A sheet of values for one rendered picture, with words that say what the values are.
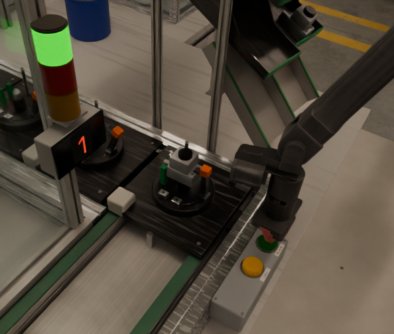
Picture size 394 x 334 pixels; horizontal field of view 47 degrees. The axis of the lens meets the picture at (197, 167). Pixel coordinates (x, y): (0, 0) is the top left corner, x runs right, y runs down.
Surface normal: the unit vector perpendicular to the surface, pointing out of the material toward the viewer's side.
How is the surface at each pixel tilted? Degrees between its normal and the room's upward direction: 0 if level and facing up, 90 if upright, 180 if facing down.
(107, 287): 0
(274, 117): 45
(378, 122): 0
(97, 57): 0
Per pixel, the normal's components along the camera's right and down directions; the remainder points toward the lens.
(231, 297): 0.06, -0.72
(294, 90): 0.58, -0.16
